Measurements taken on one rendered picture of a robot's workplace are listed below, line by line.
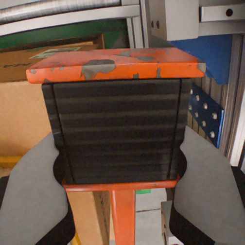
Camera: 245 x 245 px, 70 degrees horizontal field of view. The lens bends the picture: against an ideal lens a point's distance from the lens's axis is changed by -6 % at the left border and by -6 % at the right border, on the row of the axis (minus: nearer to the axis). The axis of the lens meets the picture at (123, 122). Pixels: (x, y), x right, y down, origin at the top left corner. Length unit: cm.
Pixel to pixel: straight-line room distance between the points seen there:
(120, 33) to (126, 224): 109
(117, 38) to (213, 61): 91
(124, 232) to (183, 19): 21
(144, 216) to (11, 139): 196
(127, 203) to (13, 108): 21
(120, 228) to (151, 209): 191
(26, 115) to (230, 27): 29
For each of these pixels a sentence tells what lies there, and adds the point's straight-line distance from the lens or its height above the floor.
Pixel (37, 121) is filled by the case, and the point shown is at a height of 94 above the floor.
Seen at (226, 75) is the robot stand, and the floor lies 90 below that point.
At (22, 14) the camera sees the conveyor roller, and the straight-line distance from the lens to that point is 70.
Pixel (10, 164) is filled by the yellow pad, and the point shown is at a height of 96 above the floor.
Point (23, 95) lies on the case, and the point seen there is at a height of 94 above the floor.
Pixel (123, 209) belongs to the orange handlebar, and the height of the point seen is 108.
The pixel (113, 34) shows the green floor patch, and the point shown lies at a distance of 118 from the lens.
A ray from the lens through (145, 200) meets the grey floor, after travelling 197.
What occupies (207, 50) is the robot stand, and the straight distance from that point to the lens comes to 31.
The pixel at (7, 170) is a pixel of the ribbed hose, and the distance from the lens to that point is 30.
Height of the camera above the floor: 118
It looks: 61 degrees down
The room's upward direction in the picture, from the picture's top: 176 degrees clockwise
